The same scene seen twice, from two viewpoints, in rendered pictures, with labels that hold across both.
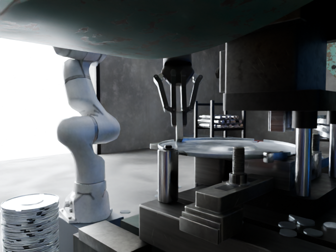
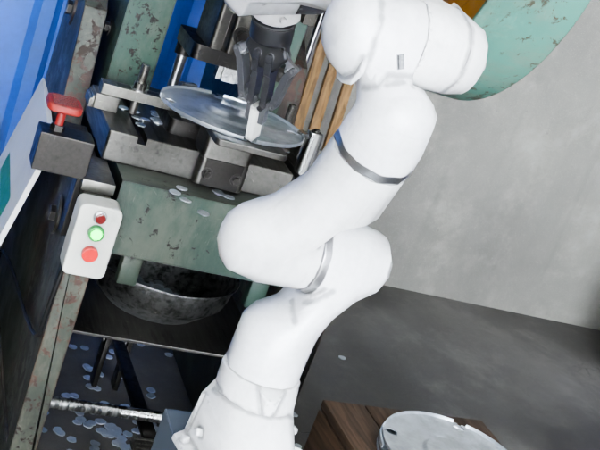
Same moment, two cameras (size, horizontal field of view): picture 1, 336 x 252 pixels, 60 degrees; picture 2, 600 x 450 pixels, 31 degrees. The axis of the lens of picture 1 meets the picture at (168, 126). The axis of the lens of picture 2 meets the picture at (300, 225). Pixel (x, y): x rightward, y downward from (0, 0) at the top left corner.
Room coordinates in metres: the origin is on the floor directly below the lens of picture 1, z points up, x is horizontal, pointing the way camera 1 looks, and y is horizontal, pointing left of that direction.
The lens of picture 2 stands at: (2.41, 0.79, 1.26)
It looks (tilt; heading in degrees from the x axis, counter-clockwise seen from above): 18 degrees down; 202
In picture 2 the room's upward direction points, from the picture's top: 20 degrees clockwise
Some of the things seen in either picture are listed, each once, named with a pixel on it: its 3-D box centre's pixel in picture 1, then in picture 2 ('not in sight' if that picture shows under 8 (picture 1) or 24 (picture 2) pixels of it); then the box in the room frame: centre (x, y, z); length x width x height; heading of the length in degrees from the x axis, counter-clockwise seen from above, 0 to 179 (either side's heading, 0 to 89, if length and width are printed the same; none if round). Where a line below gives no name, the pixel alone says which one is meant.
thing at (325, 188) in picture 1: (286, 186); (208, 124); (0.53, -0.22, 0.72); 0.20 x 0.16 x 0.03; 135
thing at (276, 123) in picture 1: (280, 121); (228, 71); (0.54, -0.21, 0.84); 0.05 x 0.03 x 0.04; 135
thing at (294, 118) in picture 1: (288, 109); (229, 59); (0.53, -0.22, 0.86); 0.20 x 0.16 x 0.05; 135
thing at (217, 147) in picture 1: (225, 145); (232, 115); (0.62, -0.12, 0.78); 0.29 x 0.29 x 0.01
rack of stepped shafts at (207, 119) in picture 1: (218, 144); not in sight; (3.16, -0.55, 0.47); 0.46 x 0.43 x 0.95; 25
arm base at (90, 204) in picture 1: (85, 196); (254, 425); (1.13, 0.33, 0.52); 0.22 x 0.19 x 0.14; 44
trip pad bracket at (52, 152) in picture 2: not in sight; (54, 177); (0.91, -0.27, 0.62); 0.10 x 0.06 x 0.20; 135
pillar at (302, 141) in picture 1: (303, 148); not in sight; (0.43, -0.20, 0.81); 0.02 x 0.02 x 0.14
